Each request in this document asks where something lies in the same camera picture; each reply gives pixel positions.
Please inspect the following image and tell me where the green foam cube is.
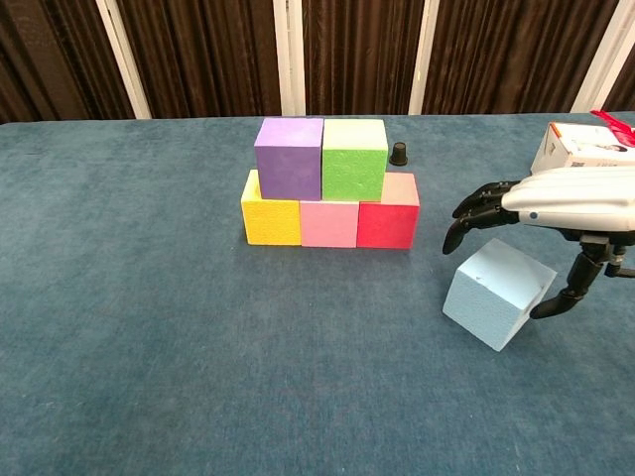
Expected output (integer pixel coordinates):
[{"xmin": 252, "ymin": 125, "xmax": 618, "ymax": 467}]
[{"xmin": 320, "ymin": 118, "xmax": 389, "ymax": 203}]

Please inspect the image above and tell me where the light blue foam cube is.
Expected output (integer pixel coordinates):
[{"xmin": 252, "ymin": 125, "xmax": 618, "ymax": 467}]
[{"xmin": 442, "ymin": 237, "xmax": 559, "ymax": 353}]

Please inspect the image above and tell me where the pink foam cube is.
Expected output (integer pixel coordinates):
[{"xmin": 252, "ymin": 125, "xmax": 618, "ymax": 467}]
[{"xmin": 299, "ymin": 199, "xmax": 360, "ymax": 249}]

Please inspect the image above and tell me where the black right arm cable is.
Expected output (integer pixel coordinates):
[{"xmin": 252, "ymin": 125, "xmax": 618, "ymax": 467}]
[{"xmin": 605, "ymin": 255, "xmax": 635, "ymax": 279}]

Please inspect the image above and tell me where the dark brown curtain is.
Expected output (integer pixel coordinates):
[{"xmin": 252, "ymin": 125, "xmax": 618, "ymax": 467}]
[{"xmin": 0, "ymin": 0, "xmax": 635, "ymax": 125}]

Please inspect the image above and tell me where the red foam cube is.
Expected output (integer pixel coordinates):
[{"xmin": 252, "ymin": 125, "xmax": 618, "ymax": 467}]
[{"xmin": 355, "ymin": 172, "xmax": 422, "ymax": 250}]

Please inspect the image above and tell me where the white frame post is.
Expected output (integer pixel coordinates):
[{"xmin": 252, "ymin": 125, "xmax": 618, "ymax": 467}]
[
  {"xmin": 272, "ymin": 0, "xmax": 308, "ymax": 117},
  {"xmin": 570, "ymin": 0, "xmax": 635, "ymax": 114},
  {"xmin": 94, "ymin": 0, "xmax": 153, "ymax": 120},
  {"xmin": 407, "ymin": 0, "xmax": 441, "ymax": 116}
]

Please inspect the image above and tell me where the white printed cardboard box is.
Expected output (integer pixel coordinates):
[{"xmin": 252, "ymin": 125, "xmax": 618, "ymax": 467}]
[{"xmin": 529, "ymin": 121, "xmax": 635, "ymax": 176}]

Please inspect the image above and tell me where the purple foam cube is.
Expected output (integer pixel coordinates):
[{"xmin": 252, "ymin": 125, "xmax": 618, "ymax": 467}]
[{"xmin": 253, "ymin": 117, "xmax": 324, "ymax": 202}]

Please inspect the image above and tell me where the yellow foam cube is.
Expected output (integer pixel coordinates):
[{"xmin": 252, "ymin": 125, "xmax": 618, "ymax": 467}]
[{"xmin": 240, "ymin": 169, "xmax": 303, "ymax": 247}]

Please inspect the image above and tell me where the teal felt table cover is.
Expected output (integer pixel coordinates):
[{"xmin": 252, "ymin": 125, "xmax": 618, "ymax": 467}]
[{"xmin": 0, "ymin": 112, "xmax": 635, "ymax": 476}]

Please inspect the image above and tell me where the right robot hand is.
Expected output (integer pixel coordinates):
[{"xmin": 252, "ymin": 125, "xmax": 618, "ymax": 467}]
[{"xmin": 442, "ymin": 167, "xmax": 635, "ymax": 319}]

